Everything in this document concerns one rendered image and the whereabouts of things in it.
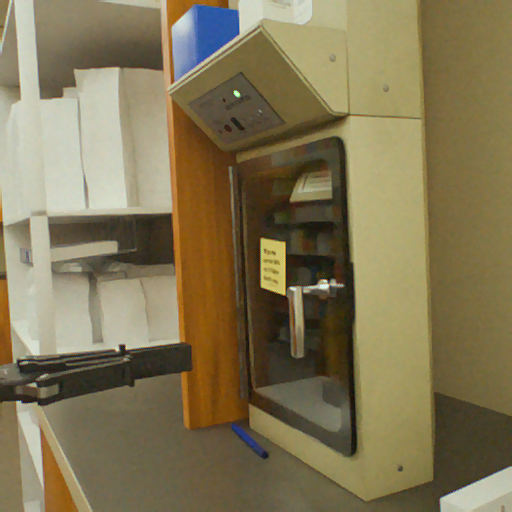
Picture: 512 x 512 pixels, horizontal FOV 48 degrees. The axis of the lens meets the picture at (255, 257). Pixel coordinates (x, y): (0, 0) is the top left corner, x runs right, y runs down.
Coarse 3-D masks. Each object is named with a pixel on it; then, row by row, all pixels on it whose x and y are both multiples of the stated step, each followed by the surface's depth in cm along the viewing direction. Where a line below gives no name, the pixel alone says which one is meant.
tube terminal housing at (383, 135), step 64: (320, 0) 73; (384, 0) 71; (384, 64) 71; (320, 128) 75; (384, 128) 71; (384, 192) 71; (384, 256) 72; (384, 320) 72; (384, 384) 72; (320, 448) 80; (384, 448) 72
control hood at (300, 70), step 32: (256, 32) 64; (288, 32) 65; (320, 32) 67; (224, 64) 74; (256, 64) 69; (288, 64) 65; (320, 64) 67; (192, 96) 87; (288, 96) 71; (320, 96) 67; (288, 128) 77
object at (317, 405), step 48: (336, 144) 70; (240, 192) 94; (288, 192) 80; (336, 192) 70; (240, 240) 95; (288, 240) 81; (336, 240) 71; (336, 288) 72; (288, 336) 83; (336, 336) 72; (288, 384) 84; (336, 384) 73; (336, 432) 74
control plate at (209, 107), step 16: (240, 80) 74; (208, 96) 83; (224, 96) 80; (240, 96) 78; (256, 96) 75; (208, 112) 87; (224, 112) 84; (240, 112) 81; (256, 112) 78; (272, 112) 76; (256, 128) 82; (224, 144) 93
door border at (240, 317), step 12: (348, 240) 70; (240, 252) 96; (240, 264) 96; (240, 276) 96; (240, 288) 96; (240, 300) 97; (240, 312) 97; (240, 324) 97; (240, 336) 98; (240, 348) 98; (240, 372) 98
